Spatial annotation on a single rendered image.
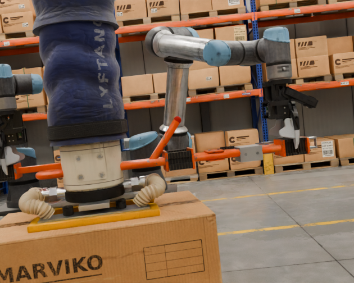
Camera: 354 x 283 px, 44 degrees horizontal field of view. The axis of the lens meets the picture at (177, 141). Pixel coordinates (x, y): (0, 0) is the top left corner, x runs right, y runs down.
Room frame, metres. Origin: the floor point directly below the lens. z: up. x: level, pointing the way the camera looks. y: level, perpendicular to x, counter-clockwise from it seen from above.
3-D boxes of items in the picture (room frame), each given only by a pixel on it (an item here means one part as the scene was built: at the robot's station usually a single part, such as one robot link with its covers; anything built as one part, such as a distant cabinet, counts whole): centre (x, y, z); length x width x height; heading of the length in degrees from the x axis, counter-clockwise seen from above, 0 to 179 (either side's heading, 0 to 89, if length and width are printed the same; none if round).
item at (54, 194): (1.27, 0.25, 1.14); 0.34 x 0.25 x 0.06; 98
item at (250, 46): (1.42, -0.26, 1.50); 0.11 x 0.11 x 0.08; 36
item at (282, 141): (1.34, -0.35, 1.20); 0.08 x 0.07 x 0.05; 98
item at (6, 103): (1.49, 0.56, 1.42); 0.08 x 0.08 x 0.05
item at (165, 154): (1.30, 0.00, 1.20); 0.10 x 0.08 x 0.06; 8
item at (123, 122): (1.27, 0.25, 1.32); 0.23 x 0.23 x 0.04
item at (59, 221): (1.17, 0.24, 1.10); 0.34 x 0.10 x 0.05; 98
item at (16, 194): (1.77, 0.63, 1.09); 0.15 x 0.15 x 0.10
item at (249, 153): (1.33, -0.21, 1.19); 0.07 x 0.07 x 0.04; 8
